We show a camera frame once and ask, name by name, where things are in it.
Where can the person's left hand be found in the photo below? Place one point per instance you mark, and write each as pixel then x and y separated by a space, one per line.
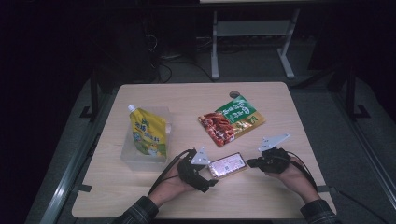
pixel 169 189

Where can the red green snack packet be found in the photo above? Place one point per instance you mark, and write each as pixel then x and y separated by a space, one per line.
pixel 230 121

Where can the black metal stand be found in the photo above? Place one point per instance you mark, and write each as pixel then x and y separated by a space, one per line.
pixel 351 93
pixel 94 96

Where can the person's right hand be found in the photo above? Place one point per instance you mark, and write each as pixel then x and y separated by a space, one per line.
pixel 295 180

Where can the clear plastic container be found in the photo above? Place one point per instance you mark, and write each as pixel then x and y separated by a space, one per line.
pixel 127 155

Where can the white metal stand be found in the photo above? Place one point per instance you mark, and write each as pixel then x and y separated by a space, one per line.
pixel 252 28

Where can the yellow spout pouch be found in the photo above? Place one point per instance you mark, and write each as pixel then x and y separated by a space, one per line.
pixel 148 130

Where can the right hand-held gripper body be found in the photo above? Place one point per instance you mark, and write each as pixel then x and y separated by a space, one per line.
pixel 274 160

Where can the small pink red box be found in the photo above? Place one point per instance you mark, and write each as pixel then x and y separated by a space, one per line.
pixel 227 165

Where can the silver floor rail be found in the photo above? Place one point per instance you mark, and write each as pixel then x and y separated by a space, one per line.
pixel 68 174
pixel 367 149

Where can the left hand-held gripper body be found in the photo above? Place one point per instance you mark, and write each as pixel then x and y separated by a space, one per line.
pixel 191 174

